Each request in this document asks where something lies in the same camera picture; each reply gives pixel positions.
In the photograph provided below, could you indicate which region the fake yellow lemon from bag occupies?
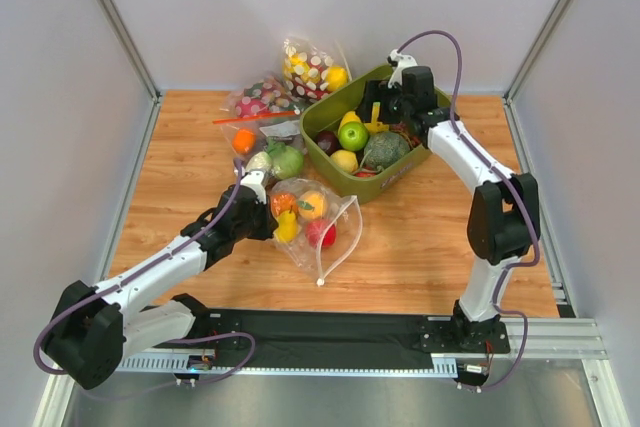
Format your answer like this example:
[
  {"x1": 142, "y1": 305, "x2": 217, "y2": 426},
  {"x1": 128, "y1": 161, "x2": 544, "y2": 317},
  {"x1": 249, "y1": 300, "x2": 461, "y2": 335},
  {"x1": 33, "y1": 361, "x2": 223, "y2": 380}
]
[{"x1": 364, "y1": 102, "x2": 389, "y2": 135}]

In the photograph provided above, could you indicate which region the fake yellow peach with leaf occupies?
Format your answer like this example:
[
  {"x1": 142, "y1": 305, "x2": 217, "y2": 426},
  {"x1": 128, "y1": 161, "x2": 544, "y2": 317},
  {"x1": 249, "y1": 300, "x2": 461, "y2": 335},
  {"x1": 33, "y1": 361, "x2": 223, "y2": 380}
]
[{"x1": 297, "y1": 190, "x2": 328, "y2": 221}]

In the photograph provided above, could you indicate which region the fake red peach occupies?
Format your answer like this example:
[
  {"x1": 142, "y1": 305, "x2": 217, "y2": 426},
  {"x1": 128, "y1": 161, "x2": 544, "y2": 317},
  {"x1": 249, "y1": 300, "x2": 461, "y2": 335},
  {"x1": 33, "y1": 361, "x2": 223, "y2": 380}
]
[{"x1": 305, "y1": 219, "x2": 337, "y2": 249}]

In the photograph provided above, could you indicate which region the clear zip bag with fruit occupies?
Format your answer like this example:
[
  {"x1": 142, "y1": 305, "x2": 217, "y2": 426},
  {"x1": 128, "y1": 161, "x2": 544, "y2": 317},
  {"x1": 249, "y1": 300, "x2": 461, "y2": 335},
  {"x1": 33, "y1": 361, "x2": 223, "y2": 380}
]
[{"x1": 269, "y1": 178, "x2": 363, "y2": 286}]

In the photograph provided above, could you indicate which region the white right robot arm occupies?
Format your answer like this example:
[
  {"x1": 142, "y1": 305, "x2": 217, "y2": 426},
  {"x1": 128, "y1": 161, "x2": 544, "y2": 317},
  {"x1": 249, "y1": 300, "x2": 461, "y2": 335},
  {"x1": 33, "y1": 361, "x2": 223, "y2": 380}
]
[{"x1": 358, "y1": 66, "x2": 540, "y2": 351}]

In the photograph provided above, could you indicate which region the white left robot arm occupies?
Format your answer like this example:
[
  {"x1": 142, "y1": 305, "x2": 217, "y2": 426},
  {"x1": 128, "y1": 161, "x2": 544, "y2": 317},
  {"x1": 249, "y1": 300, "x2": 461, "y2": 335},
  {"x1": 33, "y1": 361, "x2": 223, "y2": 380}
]
[{"x1": 32, "y1": 180, "x2": 277, "y2": 390}]

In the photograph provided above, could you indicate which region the fake orange in zip bag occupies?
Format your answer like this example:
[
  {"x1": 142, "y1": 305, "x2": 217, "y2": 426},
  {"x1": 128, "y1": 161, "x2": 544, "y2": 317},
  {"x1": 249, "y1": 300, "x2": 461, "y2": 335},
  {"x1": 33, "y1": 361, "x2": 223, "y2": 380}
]
[{"x1": 270, "y1": 192, "x2": 298, "y2": 218}]

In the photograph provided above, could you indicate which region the fake yellow pear in bag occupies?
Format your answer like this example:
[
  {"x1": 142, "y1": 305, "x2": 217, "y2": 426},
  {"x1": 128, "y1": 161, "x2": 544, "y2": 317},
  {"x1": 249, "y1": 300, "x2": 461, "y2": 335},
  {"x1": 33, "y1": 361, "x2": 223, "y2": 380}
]
[{"x1": 274, "y1": 210, "x2": 299, "y2": 243}]

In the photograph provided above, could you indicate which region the fake netted melon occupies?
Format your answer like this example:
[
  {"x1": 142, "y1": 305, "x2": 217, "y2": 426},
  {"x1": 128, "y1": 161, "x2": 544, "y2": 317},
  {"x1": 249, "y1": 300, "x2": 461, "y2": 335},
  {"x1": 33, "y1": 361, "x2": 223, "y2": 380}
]
[{"x1": 363, "y1": 131, "x2": 410, "y2": 171}]

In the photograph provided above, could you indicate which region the fake green apple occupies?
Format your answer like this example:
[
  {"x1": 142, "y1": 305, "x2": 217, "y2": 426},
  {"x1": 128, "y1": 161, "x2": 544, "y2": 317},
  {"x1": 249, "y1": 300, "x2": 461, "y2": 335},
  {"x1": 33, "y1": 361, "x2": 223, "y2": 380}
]
[{"x1": 338, "y1": 121, "x2": 369, "y2": 152}]

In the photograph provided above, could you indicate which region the fake green cabbage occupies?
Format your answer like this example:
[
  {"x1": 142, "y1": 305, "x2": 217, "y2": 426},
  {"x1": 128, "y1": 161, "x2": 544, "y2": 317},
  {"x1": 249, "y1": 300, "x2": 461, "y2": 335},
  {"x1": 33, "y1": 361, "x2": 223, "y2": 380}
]
[{"x1": 266, "y1": 141, "x2": 304, "y2": 180}]

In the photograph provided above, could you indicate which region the fake red apple in bin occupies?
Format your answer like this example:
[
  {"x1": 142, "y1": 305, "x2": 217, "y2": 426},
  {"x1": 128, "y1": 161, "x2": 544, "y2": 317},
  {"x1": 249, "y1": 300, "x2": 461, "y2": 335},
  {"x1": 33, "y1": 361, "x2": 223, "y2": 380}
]
[{"x1": 355, "y1": 170, "x2": 380, "y2": 178}]

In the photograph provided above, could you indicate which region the fake yellow quince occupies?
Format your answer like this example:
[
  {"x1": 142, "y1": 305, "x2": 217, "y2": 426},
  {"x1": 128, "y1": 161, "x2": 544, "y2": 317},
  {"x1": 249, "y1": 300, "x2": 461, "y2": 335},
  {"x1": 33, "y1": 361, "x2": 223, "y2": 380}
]
[{"x1": 330, "y1": 149, "x2": 359, "y2": 175}]

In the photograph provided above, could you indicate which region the fake dark red plum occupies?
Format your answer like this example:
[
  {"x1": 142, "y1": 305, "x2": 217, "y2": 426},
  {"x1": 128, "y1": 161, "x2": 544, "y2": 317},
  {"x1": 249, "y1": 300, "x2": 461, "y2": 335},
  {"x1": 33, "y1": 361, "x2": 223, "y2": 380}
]
[{"x1": 315, "y1": 130, "x2": 341, "y2": 156}]

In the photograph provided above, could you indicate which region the clear bag with orange zipper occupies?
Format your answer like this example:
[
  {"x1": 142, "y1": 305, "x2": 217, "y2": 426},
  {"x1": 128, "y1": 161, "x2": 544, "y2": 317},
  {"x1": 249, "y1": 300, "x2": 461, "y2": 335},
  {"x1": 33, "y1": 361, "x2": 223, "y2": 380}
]
[{"x1": 213, "y1": 111, "x2": 306, "y2": 181}]

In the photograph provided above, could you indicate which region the polka dot bag with lemon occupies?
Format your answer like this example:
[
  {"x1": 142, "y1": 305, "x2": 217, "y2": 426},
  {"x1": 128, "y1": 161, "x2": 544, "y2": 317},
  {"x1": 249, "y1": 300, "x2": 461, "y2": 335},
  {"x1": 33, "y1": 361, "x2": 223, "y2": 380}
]
[{"x1": 282, "y1": 37, "x2": 352, "y2": 104}]

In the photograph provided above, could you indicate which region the polka dot bag with strawberry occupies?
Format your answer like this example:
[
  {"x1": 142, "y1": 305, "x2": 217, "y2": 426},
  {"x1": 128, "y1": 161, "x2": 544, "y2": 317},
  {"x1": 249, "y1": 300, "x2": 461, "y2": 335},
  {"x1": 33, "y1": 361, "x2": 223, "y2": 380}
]
[{"x1": 221, "y1": 74, "x2": 307, "y2": 118}]

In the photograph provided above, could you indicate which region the green plastic bin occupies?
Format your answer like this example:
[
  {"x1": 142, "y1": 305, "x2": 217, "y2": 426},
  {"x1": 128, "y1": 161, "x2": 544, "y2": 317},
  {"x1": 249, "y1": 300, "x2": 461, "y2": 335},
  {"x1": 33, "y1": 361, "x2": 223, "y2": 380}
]
[{"x1": 300, "y1": 64, "x2": 431, "y2": 204}]

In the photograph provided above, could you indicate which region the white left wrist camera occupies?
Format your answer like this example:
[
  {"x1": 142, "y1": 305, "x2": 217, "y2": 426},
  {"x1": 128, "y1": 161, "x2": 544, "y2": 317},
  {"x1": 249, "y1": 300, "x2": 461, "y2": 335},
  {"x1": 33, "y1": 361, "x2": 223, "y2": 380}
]
[{"x1": 240, "y1": 169, "x2": 269, "y2": 204}]

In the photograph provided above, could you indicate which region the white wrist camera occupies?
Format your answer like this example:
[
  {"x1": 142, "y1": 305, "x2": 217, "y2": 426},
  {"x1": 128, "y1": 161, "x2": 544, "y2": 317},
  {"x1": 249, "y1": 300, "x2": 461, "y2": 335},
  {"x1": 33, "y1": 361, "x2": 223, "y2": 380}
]
[
  {"x1": 387, "y1": 49, "x2": 417, "y2": 89},
  {"x1": 240, "y1": 169, "x2": 269, "y2": 204}
]

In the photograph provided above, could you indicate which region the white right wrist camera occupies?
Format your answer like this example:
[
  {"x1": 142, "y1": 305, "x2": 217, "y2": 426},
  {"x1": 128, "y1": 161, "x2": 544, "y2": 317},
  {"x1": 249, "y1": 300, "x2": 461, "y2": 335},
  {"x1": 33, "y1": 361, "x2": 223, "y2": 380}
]
[{"x1": 387, "y1": 49, "x2": 417, "y2": 89}]

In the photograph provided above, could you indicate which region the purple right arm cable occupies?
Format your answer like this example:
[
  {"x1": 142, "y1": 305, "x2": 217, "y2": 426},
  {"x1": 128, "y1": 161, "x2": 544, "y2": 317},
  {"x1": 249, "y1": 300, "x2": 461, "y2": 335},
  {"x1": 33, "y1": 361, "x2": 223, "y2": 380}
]
[{"x1": 394, "y1": 29, "x2": 542, "y2": 391}]

